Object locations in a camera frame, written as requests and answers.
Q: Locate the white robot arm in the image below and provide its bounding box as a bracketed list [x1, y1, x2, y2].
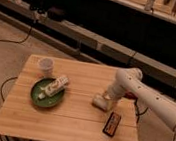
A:
[106, 67, 176, 141]

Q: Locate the clear plastic cup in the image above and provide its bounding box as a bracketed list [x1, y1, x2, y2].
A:
[38, 58, 54, 78]

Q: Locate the white sponge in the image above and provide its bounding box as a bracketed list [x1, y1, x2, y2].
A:
[92, 94, 111, 112]

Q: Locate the black orange rectangular box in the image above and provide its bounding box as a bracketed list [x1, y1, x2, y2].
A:
[103, 112, 121, 137]

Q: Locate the black cable on floor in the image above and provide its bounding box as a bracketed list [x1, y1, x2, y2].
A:
[0, 16, 35, 51]

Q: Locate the red object behind arm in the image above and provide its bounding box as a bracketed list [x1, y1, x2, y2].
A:
[125, 92, 137, 100]

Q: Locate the green plate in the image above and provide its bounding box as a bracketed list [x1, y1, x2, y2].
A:
[30, 78, 65, 108]

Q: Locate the black round object on ledge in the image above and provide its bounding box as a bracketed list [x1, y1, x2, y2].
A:
[47, 7, 66, 22]

